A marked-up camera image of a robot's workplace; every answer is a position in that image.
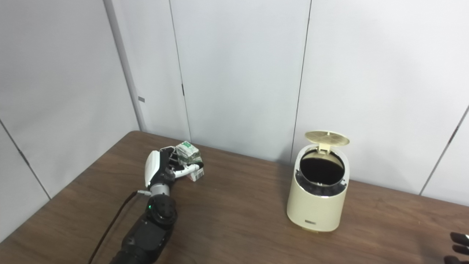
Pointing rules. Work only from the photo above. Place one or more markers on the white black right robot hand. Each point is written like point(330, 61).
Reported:
point(460, 238)

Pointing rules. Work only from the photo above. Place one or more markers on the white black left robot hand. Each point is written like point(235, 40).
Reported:
point(154, 168)

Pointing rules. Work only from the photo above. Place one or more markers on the green white milk carton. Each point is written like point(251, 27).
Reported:
point(188, 154)

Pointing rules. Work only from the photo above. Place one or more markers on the cream-colored bin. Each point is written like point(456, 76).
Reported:
point(317, 209)

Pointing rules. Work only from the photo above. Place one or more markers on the cream round bin lid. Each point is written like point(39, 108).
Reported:
point(327, 138)

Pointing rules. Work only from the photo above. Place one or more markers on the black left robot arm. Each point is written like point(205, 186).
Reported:
point(150, 231)

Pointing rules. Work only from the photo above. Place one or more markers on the white wall post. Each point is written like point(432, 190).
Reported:
point(124, 73)

